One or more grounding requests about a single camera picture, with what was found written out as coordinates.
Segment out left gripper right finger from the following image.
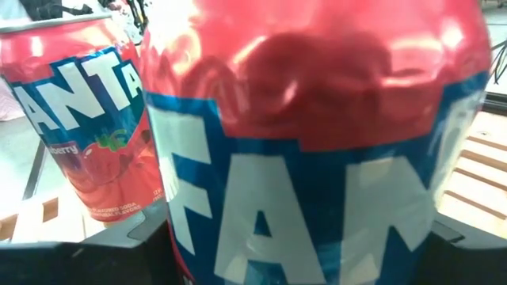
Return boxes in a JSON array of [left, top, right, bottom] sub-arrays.
[[411, 215, 507, 285]]

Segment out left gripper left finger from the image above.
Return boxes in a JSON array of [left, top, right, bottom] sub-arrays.
[[0, 199, 181, 285]]

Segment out orange-red Fanta can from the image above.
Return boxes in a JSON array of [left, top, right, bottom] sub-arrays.
[[139, 0, 493, 285], [0, 14, 166, 223]]

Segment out wooden slatted shelf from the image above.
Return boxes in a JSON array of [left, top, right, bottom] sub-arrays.
[[0, 110, 507, 245]]

